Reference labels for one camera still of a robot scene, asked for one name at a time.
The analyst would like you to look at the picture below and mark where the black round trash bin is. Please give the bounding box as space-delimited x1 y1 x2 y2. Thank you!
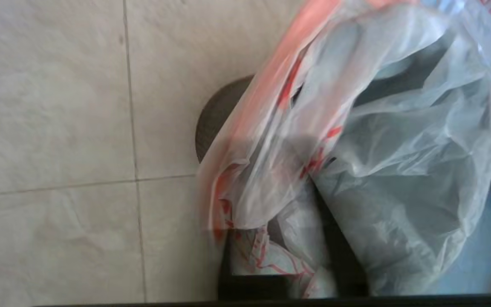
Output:
195 75 257 163

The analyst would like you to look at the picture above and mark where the white red-print plastic bag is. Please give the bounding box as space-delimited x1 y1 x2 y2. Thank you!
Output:
196 0 491 298

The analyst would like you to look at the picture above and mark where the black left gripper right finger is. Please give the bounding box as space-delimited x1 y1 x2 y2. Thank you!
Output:
312 177 370 298

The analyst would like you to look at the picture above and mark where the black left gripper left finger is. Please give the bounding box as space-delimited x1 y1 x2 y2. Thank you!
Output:
218 230 291 300

